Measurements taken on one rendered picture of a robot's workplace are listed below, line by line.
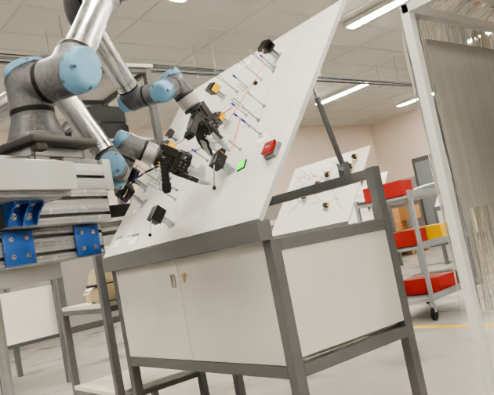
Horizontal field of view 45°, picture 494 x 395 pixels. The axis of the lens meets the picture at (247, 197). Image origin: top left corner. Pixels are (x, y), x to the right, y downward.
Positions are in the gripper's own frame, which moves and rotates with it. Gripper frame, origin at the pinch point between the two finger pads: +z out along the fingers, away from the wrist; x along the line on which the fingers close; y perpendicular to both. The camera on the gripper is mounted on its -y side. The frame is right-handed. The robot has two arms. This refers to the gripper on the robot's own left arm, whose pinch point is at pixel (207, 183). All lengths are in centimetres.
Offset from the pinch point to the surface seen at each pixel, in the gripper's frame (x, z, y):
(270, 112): 16.7, 12.4, 31.8
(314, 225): 404, 166, -62
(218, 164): 5.0, 1.4, 7.2
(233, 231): -19.8, 12.2, -7.7
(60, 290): 105, -38, -103
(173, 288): 17, 7, -47
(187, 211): 19.6, -0.8, -16.2
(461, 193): -30, 72, 34
